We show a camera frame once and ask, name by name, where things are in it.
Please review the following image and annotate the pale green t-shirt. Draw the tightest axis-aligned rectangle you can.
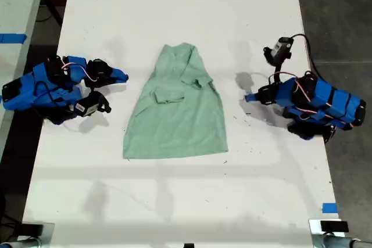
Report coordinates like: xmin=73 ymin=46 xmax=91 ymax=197
xmin=122 ymin=42 xmax=229 ymax=160

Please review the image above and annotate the long blue tape strip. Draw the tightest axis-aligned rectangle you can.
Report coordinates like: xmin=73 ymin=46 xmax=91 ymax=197
xmin=0 ymin=33 xmax=27 ymax=45

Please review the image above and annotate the short blue tape piece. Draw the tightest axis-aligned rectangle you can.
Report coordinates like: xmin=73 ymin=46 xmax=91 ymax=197
xmin=321 ymin=202 xmax=339 ymax=214

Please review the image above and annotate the metal clamp plate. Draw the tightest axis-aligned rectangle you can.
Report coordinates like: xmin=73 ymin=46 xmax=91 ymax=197
xmin=16 ymin=222 xmax=55 ymax=248
xmin=308 ymin=218 xmax=350 ymax=248

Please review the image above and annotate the small black box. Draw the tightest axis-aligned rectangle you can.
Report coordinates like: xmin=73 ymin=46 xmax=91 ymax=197
xmin=21 ymin=224 xmax=45 ymax=236
xmin=320 ymin=220 xmax=349 ymax=233

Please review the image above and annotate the grey metal pipe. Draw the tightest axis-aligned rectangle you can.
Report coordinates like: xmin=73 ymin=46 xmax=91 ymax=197
xmin=313 ymin=233 xmax=372 ymax=248
xmin=0 ymin=237 xmax=40 ymax=248

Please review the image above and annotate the red and white wire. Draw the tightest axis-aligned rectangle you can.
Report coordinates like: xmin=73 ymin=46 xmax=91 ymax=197
xmin=61 ymin=61 xmax=99 ymax=82
xmin=267 ymin=71 xmax=334 ymax=108

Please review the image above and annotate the short black camera stalk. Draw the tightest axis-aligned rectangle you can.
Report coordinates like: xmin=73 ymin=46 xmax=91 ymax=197
xmin=262 ymin=46 xmax=292 ymax=82
xmin=95 ymin=92 xmax=112 ymax=114

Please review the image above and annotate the black camera box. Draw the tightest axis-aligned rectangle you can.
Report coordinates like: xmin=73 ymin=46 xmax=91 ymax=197
xmin=74 ymin=98 xmax=100 ymax=118
xmin=274 ymin=37 xmax=292 ymax=61

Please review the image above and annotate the black camera cable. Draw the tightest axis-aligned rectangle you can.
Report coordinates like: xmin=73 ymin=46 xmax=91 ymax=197
xmin=34 ymin=81 xmax=75 ymax=113
xmin=289 ymin=33 xmax=321 ymax=79

